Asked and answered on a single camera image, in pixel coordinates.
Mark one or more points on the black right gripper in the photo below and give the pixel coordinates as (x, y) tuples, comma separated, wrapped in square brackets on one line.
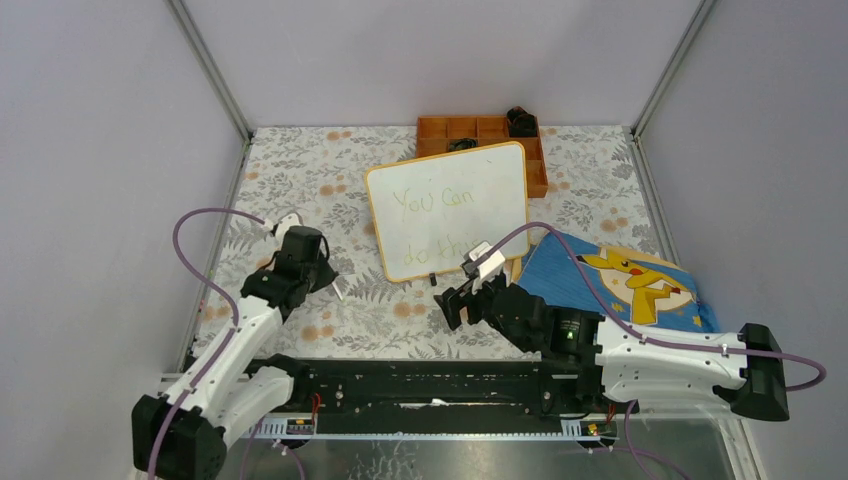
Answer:
[(452, 300)]

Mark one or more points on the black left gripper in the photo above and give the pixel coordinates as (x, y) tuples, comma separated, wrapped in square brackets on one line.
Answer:
[(327, 276)]

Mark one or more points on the white green whiteboard marker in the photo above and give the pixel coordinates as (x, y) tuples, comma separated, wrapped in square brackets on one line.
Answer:
[(337, 290)]

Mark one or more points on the yellow framed whiteboard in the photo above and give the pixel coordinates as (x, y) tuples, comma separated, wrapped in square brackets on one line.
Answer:
[(429, 212)]

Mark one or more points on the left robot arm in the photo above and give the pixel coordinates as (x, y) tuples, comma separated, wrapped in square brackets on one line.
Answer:
[(187, 432)]

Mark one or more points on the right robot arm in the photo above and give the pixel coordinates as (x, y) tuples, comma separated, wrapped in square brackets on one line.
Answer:
[(740, 371)]

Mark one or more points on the dark rolled sock middle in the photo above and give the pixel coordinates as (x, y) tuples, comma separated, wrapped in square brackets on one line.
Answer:
[(462, 144)]

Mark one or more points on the dark rolled sock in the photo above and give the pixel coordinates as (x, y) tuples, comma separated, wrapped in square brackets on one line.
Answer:
[(462, 144), (521, 124)]

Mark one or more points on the orange wooden compartment tray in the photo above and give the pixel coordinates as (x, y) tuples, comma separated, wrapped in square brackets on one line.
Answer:
[(435, 132)]

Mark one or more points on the dark rolled sock upper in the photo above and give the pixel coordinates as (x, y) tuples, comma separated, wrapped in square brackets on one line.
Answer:
[(521, 124)]

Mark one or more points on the blue pikachu cloth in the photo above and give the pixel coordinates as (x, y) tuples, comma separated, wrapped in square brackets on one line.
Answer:
[(640, 288)]

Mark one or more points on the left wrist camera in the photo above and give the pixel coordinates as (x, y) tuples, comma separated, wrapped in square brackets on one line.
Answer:
[(278, 228)]

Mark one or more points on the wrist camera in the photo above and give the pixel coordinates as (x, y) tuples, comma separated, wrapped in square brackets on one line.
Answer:
[(483, 263), (278, 228)]

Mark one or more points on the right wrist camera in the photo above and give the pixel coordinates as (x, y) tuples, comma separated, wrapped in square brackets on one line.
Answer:
[(483, 263)]

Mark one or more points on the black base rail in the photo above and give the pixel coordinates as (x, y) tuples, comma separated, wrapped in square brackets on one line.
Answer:
[(380, 397)]

